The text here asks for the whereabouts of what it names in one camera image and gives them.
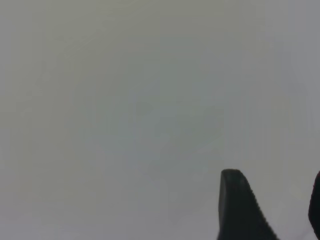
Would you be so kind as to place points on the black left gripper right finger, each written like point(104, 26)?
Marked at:
point(316, 207)

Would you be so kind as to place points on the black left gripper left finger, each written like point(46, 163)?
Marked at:
point(237, 212)

